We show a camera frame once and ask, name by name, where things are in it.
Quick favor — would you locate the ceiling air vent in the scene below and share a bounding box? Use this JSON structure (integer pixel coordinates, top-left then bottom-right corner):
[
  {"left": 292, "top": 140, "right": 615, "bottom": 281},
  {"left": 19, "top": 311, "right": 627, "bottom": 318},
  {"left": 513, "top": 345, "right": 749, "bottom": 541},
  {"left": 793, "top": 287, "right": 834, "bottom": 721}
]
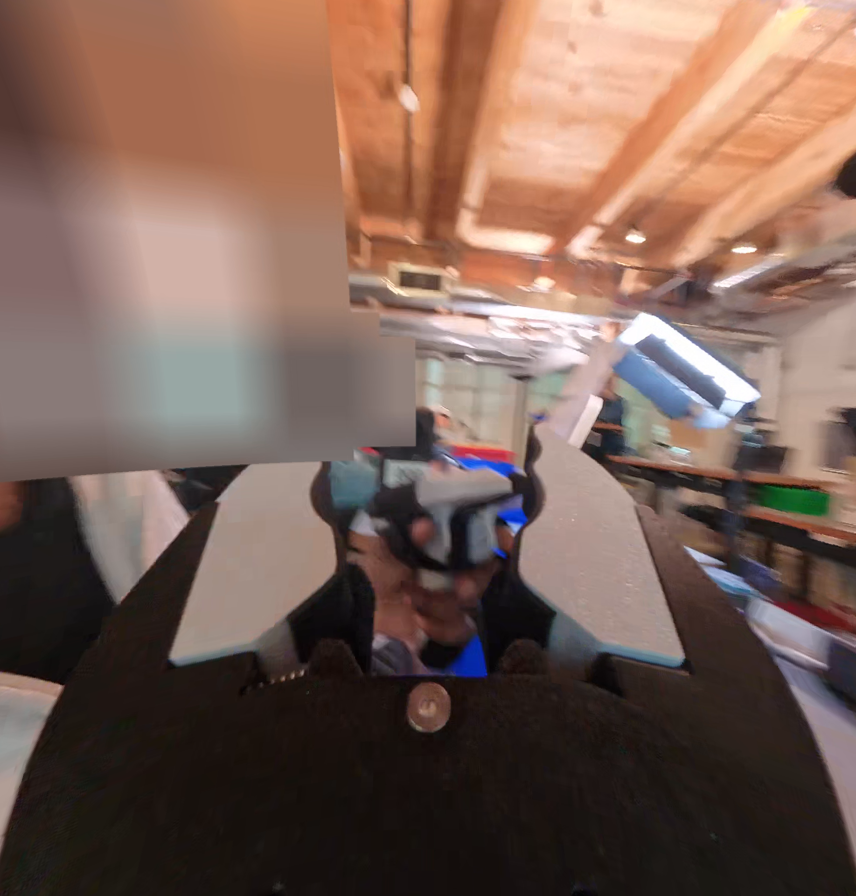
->
[{"left": 388, "top": 261, "right": 451, "bottom": 295}]

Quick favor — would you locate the green plastic bin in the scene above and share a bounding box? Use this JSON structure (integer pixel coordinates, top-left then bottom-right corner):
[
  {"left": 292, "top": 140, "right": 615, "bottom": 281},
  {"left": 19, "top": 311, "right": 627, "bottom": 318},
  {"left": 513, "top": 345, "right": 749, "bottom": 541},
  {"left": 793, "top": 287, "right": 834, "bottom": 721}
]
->
[{"left": 752, "top": 483, "right": 832, "bottom": 519}]

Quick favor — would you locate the wooden workshop desk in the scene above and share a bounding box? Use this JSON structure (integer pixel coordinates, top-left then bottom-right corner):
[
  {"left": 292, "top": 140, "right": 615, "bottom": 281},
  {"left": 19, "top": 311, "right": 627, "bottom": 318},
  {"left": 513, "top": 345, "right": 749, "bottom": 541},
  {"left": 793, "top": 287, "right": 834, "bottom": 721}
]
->
[{"left": 606, "top": 454, "right": 856, "bottom": 547}]

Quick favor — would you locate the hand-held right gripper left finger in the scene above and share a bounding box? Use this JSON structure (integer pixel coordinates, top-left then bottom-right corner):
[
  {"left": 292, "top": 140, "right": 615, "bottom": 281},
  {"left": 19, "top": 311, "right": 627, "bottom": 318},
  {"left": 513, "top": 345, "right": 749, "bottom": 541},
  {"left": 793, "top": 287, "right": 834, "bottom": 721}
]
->
[{"left": 167, "top": 461, "right": 345, "bottom": 667}]

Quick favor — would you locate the white panel studio light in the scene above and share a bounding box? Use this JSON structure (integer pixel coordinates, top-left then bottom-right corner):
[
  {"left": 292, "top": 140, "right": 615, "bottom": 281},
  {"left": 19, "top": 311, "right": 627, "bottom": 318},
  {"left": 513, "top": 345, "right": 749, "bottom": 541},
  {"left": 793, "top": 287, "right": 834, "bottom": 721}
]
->
[{"left": 613, "top": 311, "right": 762, "bottom": 422}]

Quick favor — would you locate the person's left hand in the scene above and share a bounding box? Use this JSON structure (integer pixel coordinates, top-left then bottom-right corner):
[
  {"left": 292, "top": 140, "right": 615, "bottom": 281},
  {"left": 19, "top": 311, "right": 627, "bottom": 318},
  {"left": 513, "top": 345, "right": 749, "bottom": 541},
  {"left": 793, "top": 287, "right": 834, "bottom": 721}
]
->
[{"left": 345, "top": 521, "right": 504, "bottom": 655}]

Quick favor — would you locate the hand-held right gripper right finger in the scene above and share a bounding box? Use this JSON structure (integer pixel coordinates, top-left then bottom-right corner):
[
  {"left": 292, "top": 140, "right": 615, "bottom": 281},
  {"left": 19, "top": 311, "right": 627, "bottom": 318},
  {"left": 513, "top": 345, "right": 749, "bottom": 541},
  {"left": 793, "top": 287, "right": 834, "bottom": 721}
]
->
[{"left": 519, "top": 422, "right": 688, "bottom": 669}]

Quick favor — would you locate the dark cloth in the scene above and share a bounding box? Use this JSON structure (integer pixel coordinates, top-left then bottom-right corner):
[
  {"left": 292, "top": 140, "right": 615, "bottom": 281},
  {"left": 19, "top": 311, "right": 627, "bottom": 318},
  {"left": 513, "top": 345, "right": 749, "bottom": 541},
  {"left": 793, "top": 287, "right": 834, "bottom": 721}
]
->
[{"left": 0, "top": 479, "right": 121, "bottom": 683}]

